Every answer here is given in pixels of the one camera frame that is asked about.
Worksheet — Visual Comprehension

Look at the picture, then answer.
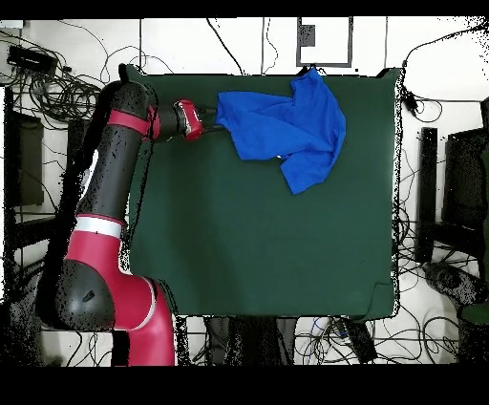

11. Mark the black plug adapter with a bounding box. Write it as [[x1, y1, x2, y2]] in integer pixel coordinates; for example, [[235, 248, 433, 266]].
[[400, 86, 421, 117]]

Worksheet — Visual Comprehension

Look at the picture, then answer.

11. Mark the small dark grey square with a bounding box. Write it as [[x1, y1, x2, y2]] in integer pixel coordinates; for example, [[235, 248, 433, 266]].
[[298, 24, 317, 48]]

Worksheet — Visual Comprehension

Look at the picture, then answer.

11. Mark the blue printed T-shirt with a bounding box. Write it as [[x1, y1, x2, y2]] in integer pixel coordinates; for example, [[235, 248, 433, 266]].
[[215, 67, 348, 196]]

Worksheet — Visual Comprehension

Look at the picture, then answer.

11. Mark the dark green round object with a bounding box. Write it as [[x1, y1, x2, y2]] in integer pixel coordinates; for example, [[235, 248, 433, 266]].
[[459, 303, 489, 326]]

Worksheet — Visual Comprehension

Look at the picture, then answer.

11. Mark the tangled black cable bundle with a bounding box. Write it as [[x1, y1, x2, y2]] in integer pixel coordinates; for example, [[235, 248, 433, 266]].
[[0, 28, 110, 131]]

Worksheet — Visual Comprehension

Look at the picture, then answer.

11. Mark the black floor cable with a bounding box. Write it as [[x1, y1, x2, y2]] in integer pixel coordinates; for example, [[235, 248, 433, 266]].
[[205, 16, 245, 75]]

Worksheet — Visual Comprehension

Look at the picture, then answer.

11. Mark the grey square floor frame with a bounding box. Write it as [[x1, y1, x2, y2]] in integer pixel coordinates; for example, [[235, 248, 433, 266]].
[[296, 16, 353, 69]]

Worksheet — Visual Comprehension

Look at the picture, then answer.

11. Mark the black rectangular floor device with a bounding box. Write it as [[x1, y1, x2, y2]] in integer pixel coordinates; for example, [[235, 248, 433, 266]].
[[343, 318, 379, 364]]

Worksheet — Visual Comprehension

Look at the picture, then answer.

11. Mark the black metal frame stand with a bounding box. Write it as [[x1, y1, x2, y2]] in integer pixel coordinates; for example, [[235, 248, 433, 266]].
[[3, 86, 90, 265], [415, 96, 489, 265]]

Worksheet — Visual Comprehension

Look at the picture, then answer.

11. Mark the dark grey floor stand base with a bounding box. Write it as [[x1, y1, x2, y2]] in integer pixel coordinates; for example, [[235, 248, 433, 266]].
[[421, 261, 489, 364], [0, 253, 51, 367]]

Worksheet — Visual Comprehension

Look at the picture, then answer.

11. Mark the black electronics box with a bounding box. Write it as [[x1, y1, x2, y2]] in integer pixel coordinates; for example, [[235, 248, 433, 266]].
[[6, 44, 59, 76]]

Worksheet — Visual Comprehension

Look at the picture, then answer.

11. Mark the dark green table cloth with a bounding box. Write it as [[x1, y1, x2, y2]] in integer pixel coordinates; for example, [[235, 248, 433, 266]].
[[116, 62, 402, 323]]

